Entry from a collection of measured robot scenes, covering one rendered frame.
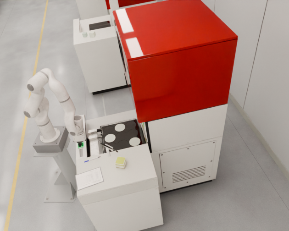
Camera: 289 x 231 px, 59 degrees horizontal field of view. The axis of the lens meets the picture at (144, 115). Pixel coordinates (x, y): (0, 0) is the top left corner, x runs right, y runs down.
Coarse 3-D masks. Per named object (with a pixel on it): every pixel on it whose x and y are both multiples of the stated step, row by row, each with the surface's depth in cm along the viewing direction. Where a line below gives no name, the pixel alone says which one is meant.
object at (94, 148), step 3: (90, 135) 247; (90, 141) 241; (93, 141) 241; (96, 141) 240; (90, 144) 238; (93, 144) 238; (96, 144) 238; (90, 147) 236; (93, 147) 236; (96, 147) 235; (90, 150) 233; (93, 150) 233; (96, 150) 233; (99, 150) 234; (90, 153) 231; (93, 153) 231; (96, 153) 230; (99, 153) 230
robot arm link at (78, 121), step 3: (75, 117) 206; (78, 117) 206; (81, 117) 206; (75, 120) 203; (78, 120) 204; (81, 120) 205; (75, 123) 204; (78, 123) 205; (81, 123) 207; (78, 126) 205; (81, 126) 208; (81, 129) 211; (78, 132) 211
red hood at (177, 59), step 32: (192, 0) 216; (128, 32) 188; (160, 32) 182; (192, 32) 177; (224, 32) 173; (128, 64) 164; (160, 64) 169; (192, 64) 175; (224, 64) 181; (160, 96) 188; (192, 96) 195; (224, 96) 202
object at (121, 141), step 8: (136, 120) 252; (104, 128) 248; (112, 128) 247; (128, 128) 245; (136, 128) 244; (104, 136) 241; (120, 136) 239; (128, 136) 238; (136, 136) 237; (112, 144) 233; (120, 144) 232; (128, 144) 231
